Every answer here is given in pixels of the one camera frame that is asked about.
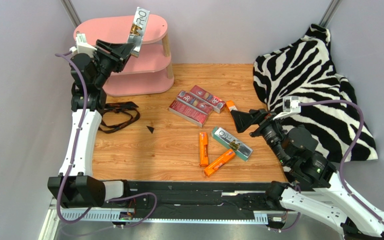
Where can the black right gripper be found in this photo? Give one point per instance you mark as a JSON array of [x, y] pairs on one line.
[[256, 122]]

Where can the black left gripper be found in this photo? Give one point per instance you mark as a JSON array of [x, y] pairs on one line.
[[121, 50]]

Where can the teal silver toothpaste box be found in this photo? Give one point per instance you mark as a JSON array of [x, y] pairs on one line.
[[229, 141]]

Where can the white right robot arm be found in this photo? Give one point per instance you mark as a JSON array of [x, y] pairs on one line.
[[347, 213]]

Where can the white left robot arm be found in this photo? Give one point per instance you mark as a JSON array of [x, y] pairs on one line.
[[82, 133]]

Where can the pink three-tier shelf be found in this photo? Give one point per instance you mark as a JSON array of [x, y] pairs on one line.
[[149, 73]]

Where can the orange toothpaste box far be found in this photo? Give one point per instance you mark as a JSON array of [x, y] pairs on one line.
[[231, 106]]

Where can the red toothpaste box back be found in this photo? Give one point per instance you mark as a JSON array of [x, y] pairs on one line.
[[217, 103]]

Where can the red toothpaste box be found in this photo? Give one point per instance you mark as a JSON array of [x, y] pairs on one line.
[[188, 113], [217, 103], [194, 102]]

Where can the orange toothpaste box upright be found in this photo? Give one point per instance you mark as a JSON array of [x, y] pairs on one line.
[[203, 149]]

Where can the red toothpaste box front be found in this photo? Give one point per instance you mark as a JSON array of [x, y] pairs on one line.
[[188, 113]]

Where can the orange toothpaste box diagonal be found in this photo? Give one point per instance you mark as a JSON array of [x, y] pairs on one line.
[[219, 162]]

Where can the red toothpaste box middle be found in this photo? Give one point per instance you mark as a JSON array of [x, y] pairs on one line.
[[194, 102]]

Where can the small black triangle piece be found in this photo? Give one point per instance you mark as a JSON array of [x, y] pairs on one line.
[[151, 129]]

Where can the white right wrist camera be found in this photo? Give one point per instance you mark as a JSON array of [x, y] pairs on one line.
[[290, 107]]

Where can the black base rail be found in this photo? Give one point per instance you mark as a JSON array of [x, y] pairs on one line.
[[183, 201]]

